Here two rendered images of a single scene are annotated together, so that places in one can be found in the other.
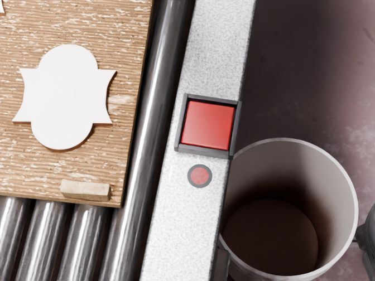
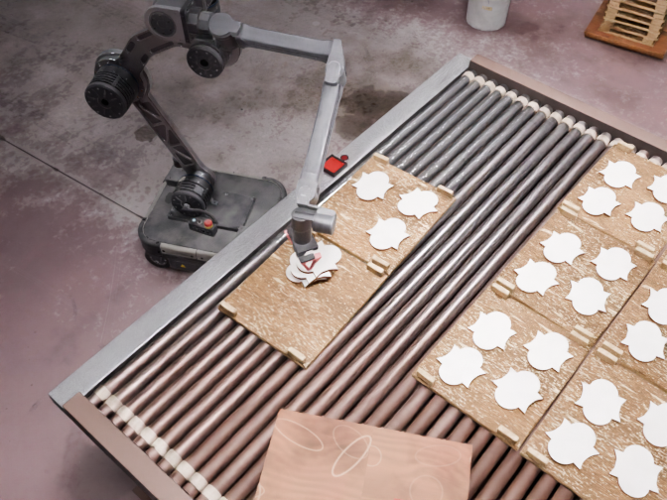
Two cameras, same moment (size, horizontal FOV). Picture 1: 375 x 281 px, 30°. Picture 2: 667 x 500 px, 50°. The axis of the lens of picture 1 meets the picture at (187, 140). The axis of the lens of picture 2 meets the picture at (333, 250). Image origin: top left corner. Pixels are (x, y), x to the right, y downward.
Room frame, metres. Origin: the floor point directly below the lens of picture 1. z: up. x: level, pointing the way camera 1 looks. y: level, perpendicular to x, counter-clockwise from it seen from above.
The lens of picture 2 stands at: (1.99, 0.80, 2.74)
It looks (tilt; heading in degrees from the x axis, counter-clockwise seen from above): 51 degrees down; 207
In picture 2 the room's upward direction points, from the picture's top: 1 degrees counter-clockwise
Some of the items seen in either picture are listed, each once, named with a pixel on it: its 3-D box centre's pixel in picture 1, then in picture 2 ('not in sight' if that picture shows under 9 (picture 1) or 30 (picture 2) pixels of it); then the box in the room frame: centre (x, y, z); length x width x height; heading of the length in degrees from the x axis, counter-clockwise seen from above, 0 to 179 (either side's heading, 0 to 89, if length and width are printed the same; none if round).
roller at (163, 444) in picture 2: not in sight; (373, 243); (0.59, 0.25, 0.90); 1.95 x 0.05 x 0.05; 166
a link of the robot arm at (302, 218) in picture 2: not in sight; (303, 219); (0.81, 0.11, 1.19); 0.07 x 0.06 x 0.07; 102
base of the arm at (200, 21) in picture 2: not in sight; (200, 22); (0.42, -0.45, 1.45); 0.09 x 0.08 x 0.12; 12
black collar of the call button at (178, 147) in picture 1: (208, 126); (333, 165); (0.34, -0.03, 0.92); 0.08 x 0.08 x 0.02; 76
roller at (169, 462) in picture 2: not in sight; (385, 251); (0.60, 0.30, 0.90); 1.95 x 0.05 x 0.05; 166
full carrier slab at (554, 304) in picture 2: not in sight; (575, 270); (0.45, 0.88, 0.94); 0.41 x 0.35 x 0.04; 165
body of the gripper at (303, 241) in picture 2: not in sight; (302, 233); (0.82, 0.11, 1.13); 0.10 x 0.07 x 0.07; 50
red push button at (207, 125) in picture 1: (208, 126); (333, 166); (0.34, -0.03, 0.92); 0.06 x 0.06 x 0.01; 76
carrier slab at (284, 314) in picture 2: not in sight; (304, 293); (0.89, 0.14, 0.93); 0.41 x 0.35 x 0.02; 169
